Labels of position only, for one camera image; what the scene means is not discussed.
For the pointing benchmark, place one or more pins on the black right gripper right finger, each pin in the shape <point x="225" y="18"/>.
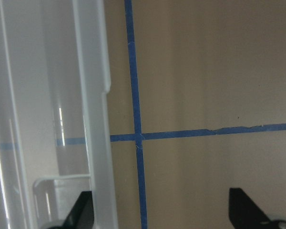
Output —
<point x="244" y="213"/>

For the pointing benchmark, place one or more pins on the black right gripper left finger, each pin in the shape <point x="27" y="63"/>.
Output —
<point x="81" y="215"/>

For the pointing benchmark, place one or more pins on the clear plastic box lid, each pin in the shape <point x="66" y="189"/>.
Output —
<point x="54" y="128"/>

